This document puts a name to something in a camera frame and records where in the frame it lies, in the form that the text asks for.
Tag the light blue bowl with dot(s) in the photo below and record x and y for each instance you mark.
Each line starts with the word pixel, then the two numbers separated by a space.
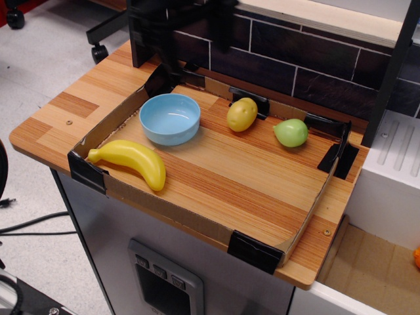
pixel 170 119

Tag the white toy sink counter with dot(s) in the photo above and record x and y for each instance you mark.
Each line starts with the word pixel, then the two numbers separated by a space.
pixel 385 200

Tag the black power plug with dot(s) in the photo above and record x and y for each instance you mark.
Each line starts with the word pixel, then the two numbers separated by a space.
pixel 5 203

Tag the wooden shelf board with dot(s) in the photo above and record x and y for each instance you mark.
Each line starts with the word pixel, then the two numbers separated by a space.
pixel 327 18

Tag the yellow plastic banana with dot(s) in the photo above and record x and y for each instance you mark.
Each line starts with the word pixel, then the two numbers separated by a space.
pixel 135 156

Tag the black caster wheel far left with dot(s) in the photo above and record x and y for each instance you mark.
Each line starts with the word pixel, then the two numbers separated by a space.
pixel 15 19

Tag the cardboard fence with black tape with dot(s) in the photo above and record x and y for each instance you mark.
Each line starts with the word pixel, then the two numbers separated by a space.
pixel 273 207

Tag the grey toy oven panel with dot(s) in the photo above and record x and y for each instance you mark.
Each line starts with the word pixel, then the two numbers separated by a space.
pixel 165 286

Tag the green toy pear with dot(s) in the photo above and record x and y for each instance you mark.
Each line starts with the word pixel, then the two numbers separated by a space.
pixel 291 133

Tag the yellow toy potato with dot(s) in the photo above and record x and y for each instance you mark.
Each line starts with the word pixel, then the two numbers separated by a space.
pixel 242 114

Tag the black upright post right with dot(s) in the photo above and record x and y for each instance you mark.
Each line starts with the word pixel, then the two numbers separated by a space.
pixel 397 58

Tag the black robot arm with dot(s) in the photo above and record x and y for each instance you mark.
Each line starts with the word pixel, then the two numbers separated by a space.
pixel 219 16

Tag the black upright post left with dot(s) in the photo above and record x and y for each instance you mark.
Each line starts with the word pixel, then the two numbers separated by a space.
pixel 145 30

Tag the black upright post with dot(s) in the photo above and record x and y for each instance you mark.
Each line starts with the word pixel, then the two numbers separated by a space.
pixel 145 30
pixel 397 58

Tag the black caster wheel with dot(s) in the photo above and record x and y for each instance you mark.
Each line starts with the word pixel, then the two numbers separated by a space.
pixel 15 19
pixel 99 53

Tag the black base plate with screw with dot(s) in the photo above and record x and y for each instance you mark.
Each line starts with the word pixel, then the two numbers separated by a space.
pixel 20 298

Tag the orange toy fruit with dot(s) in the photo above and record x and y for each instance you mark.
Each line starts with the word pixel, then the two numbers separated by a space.
pixel 416 257

